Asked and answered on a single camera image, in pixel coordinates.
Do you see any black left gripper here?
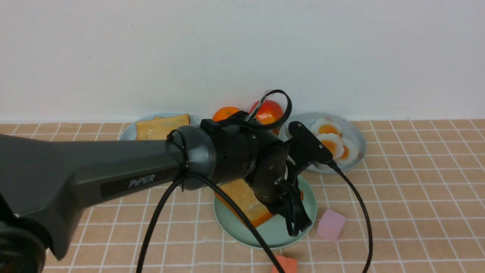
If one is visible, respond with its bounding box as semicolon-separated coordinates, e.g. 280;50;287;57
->
245;145;313;237

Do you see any toast slice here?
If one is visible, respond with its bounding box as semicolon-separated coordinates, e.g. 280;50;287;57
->
214;179;274;228
136;114;189;141

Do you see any fried egg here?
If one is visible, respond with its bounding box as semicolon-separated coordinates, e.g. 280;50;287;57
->
310;118;343;137
316;133;345;162
337;138;359;165

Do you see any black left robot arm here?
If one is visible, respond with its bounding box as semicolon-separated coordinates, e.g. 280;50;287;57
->
1;119;312;273

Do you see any green centre plate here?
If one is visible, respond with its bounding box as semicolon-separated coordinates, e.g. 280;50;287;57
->
213;176;318;250

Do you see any pink cube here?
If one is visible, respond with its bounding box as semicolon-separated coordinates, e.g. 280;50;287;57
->
316;209;346;243

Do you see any orange-red cube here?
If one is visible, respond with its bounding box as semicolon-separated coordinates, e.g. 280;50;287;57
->
275;255;298;273

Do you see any red apple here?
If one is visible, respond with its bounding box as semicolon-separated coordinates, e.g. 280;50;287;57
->
256;100;284;125

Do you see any light blue egg plate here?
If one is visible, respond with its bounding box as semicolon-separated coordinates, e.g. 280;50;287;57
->
278;112;367;172

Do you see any orange fruit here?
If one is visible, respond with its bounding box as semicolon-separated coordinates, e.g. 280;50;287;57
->
212;107;240;122

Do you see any light blue bread plate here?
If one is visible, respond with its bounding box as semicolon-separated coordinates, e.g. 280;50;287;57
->
120;112;200;140

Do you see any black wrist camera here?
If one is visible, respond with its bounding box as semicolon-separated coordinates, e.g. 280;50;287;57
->
288;121;333;165

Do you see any black cable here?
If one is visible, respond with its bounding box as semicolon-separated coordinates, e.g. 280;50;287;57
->
136;89;374;273

